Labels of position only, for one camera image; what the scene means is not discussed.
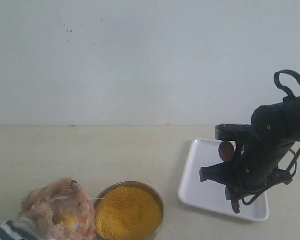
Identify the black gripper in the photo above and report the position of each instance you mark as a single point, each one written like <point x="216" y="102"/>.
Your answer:
<point x="254" y="167"/>

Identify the dark wooden spoon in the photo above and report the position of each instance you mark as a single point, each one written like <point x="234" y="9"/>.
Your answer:
<point x="226" y="151"/>

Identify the teddy bear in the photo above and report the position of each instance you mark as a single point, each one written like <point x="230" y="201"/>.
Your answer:
<point x="62" y="210"/>

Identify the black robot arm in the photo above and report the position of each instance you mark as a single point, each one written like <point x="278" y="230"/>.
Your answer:
<point x="282" y="117"/>

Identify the white rectangular plastic tray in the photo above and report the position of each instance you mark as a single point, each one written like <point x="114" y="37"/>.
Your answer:
<point x="209" y="195"/>

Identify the steel bowl of yellow millet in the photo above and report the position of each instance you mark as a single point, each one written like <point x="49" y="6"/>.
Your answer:
<point x="129" y="210"/>

